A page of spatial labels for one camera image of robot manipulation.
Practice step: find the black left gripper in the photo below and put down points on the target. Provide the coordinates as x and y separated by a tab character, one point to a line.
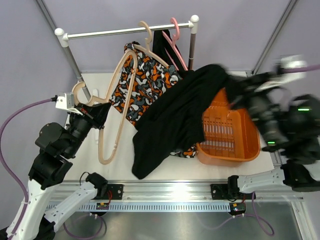
96	114

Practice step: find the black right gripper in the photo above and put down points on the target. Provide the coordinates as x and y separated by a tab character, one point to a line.
241	90

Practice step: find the beige wooden hanger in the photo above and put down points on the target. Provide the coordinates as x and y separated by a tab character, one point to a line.
119	95
147	49

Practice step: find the black shorts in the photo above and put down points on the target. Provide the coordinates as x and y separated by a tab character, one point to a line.
174	121
162	46

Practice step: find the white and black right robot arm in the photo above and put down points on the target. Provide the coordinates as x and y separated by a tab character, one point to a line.
295	132

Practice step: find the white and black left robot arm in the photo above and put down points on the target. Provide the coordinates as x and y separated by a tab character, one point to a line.
56	146

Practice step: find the pink plastic hanger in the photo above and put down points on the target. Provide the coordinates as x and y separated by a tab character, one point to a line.
172	43

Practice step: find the orange plastic laundry basket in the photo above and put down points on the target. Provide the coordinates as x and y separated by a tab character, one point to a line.
231	138

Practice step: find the white and steel clothes rack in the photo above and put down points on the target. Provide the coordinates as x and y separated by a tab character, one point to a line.
100	51

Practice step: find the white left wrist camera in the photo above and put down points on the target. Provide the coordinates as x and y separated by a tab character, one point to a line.
65	101

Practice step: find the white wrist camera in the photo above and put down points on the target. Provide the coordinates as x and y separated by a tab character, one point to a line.
286	69
65	101

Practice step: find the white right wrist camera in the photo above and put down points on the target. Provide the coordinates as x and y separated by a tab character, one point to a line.
286	69

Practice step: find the white slotted cable duct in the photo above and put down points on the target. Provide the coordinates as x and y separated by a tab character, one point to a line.
146	207

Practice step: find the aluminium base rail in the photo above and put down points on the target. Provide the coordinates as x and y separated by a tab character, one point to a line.
191	191

